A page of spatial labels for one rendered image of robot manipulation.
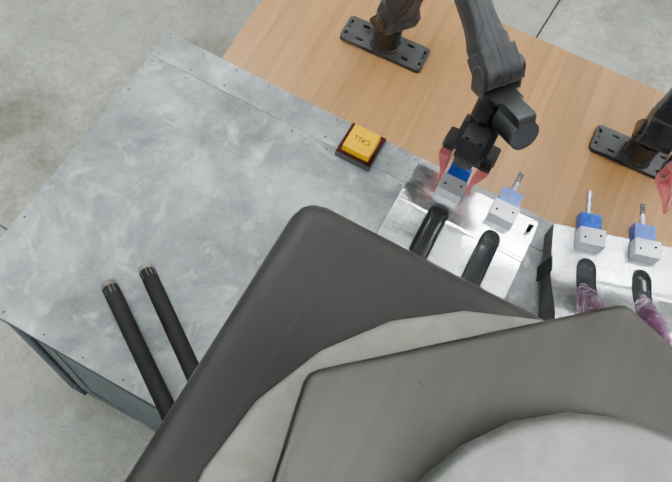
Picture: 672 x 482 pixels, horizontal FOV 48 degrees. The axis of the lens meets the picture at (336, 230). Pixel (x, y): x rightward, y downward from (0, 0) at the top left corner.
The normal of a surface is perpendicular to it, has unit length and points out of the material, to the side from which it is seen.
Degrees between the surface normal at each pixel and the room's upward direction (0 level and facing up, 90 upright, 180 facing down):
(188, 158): 0
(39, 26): 0
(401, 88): 0
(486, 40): 24
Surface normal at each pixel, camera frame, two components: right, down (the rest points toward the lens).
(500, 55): 0.25, -0.04
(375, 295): 0.09, -0.42
